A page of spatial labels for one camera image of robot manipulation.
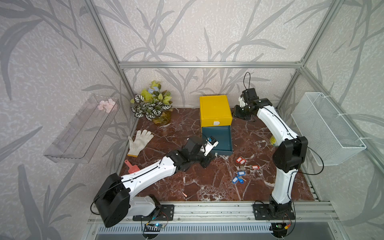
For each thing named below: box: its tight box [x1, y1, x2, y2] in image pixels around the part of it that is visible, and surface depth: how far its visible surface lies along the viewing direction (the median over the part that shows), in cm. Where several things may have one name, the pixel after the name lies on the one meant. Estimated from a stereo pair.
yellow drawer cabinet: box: [199, 95, 233, 128], surface depth 91 cm
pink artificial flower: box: [97, 98, 116, 113], surface depth 78 cm
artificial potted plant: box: [130, 80, 173, 125], surface depth 93 cm
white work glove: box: [127, 129, 154, 158], surface depth 102 cm
